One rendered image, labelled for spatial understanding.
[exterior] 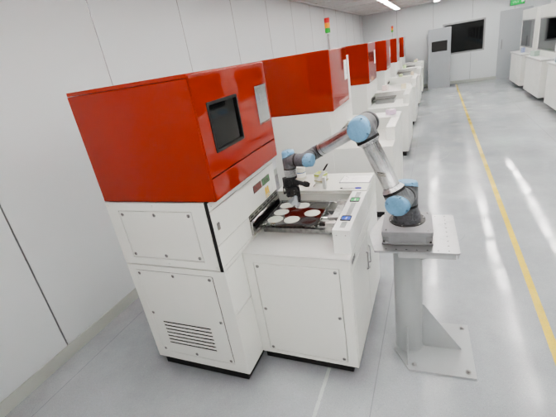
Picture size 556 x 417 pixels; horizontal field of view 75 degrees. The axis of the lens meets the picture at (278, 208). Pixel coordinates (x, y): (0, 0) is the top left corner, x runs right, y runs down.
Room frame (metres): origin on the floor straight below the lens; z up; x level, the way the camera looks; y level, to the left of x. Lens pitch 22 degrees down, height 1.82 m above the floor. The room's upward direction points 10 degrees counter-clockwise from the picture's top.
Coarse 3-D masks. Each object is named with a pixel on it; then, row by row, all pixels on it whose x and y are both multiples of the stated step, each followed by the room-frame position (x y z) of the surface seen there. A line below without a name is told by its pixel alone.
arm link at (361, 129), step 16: (368, 112) 1.81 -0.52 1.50; (352, 128) 1.72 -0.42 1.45; (368, 128) 1.68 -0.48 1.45; (368, 144) 1.70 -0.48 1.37; (368, 160) 1.72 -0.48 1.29; (384, 160) 1.68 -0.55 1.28; (384, 176) 1.66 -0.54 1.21; (384, 192) 1.67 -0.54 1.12; (400, 192) 1.62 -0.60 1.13; (400, 208) 1.60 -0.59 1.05
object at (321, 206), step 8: (280, 208) 2.21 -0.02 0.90; (288, 208) 2.19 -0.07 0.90; (296, 208) 2.17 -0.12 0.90; (304, 208) 2.15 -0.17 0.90; (312, 208) 2.13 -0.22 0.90; (320, 208) 2.10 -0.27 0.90; (272, 216) 2.11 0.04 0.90; (288, 216) 2.07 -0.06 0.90; (304, 216) 2.03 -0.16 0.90; (312, 216) 2.01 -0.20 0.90; (320, 216) 1.99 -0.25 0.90; (296, 224) 1.93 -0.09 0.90; (304, 224) 1.91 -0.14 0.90; (312, 224) 1.90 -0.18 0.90
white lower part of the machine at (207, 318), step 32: (160, 288) 1.88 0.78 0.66; (192, 288) 1.77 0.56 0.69; (224, 288) 1.68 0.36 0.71; (160, 320) 1.91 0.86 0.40; (192, 320) 1.80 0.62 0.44; (224, 320) 1.70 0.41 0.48; (256, 320) 1.85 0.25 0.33; (160, 352) 1.96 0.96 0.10; (192, 352) 1.84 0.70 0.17; (224, 352) 1.73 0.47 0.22; (256, 352) 1.78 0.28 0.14
